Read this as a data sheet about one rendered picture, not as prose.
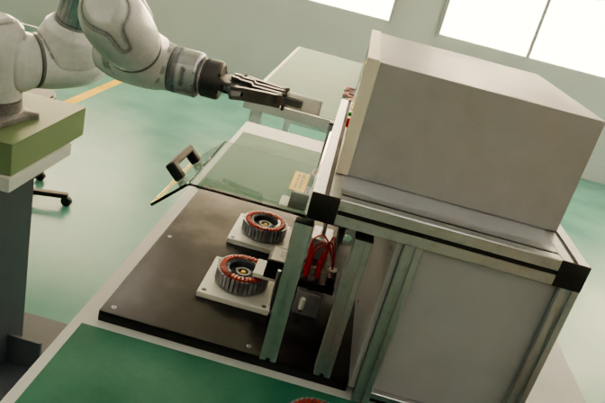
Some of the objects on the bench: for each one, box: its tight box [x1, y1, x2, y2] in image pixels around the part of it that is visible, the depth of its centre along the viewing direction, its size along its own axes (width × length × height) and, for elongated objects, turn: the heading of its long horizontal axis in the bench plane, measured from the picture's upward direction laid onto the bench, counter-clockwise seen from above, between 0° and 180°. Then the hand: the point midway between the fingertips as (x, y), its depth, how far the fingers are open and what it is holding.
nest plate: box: [226, 213, 293, 255], centre depth 145 cm, size 15×15×1 cm
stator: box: [215, 255, 268, 296], centre depth 122 cm, size 11×11×4 cm
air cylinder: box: [292, 287, 322, 318], centre depth 121 cm, size 5×8×6 cm
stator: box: [241, 210, 288, 243], centre depth 144 cm, size 11×11×4 cm
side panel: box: [351, 244, 579, 403], centre depth 97 cm, size 28×3×32 cm, turn 52°
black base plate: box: [98, 189, 356, 391], centre depth 134 cm, size 47×64×2 cm
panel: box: [348, 236, 403, 388], centre depth 128 cm, size 1×66×30 cm, turn 142°
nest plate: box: [196, 256, 275, 316], centre depth 123 cm, size 15×15×1 cm
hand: (303, 103), depth 111 cm, fingers closed
